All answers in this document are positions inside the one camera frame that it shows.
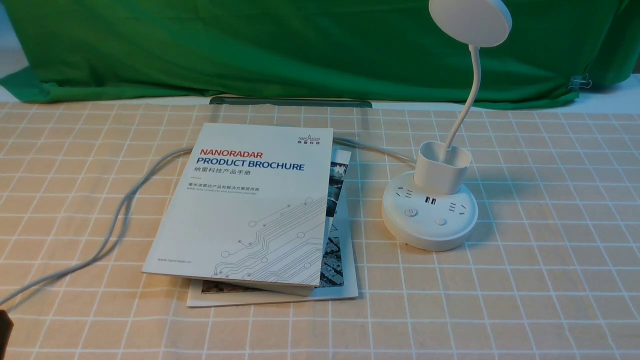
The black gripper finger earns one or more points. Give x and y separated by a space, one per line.
6 328

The green backdrop cloth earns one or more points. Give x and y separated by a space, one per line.
383 50

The metal binder clip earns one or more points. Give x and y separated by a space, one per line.
578 82

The dark green flat bar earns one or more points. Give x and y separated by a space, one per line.
290 102

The magazine under brochure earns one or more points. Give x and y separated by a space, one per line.
338 275

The white Nanoradar product brochure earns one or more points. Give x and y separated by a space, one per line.
249 209

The beige checkered tablecloth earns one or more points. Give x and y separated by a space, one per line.
551 272

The white desk lamp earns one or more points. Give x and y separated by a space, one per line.
429 207

